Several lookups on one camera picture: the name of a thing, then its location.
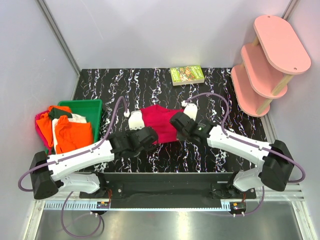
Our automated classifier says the crimson red t shirt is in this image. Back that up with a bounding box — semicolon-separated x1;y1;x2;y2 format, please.
140;104;184;144

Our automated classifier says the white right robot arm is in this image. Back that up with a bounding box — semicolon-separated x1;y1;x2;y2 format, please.
169;112;294;199

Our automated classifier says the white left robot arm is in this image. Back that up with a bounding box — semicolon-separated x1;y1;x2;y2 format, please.
29;127;158;200

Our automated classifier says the green plastic bin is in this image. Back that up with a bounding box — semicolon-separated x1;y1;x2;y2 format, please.
57;99;102;143

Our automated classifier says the green paperback book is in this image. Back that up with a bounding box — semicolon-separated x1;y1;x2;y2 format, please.
170;65;205;86

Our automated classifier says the orange t shirt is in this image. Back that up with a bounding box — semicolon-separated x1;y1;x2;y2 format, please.
47;105;94;154

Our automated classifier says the pink t shirt in bin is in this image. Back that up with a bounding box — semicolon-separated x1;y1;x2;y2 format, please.
35;110;53;154

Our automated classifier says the dark green t shirt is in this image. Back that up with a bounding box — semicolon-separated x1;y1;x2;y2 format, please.
48;107;73;120

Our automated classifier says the pink three tier shelf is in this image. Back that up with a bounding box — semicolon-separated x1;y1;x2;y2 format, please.
231;15;311;117

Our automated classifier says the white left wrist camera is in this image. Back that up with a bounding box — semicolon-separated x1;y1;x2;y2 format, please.
124;110;145;130

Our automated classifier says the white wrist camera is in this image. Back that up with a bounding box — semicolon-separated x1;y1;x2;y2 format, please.
181;100;198;121
124;110;145;130

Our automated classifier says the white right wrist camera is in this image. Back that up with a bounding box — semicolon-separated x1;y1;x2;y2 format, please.
181;100;198;121

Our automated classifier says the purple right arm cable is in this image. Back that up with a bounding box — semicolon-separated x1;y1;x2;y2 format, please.
181;92;307;216

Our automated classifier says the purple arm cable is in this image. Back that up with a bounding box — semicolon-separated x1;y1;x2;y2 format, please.
181;92;307;216
17;96;131;237

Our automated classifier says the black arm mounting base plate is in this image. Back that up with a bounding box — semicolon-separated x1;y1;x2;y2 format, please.
79;172;257;200

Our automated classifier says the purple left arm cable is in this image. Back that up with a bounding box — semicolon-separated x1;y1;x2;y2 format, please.
17;96;131;237

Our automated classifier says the aluminium frame rail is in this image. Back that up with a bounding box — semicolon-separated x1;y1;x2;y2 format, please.
36;0;81;76

